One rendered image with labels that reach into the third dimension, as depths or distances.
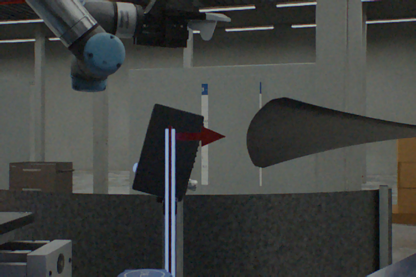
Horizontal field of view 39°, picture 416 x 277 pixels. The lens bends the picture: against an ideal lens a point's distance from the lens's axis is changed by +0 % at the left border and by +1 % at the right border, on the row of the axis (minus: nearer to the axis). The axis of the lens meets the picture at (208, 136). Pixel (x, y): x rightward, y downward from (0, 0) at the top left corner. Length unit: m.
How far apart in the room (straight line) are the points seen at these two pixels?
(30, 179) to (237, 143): 2.56
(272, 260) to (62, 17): 1.68
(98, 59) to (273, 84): 5.74
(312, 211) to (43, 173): 5.20
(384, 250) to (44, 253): 2.06
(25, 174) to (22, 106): 3.91
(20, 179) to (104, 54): 6.49
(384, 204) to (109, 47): 1.94
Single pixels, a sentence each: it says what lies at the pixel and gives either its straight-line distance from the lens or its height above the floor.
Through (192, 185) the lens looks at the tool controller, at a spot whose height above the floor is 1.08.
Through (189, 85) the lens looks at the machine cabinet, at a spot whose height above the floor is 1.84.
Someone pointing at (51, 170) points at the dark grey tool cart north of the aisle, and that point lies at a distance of 7.35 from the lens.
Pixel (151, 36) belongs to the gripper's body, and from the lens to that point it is 1.31.
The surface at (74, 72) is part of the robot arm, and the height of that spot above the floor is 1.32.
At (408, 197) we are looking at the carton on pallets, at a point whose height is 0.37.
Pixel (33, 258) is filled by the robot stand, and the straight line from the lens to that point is 1.00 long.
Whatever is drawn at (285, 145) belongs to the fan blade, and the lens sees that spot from 0.73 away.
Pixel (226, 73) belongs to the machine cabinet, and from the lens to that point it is 6.91.
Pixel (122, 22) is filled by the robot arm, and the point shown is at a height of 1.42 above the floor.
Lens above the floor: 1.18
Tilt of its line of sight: level
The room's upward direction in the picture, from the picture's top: straight up
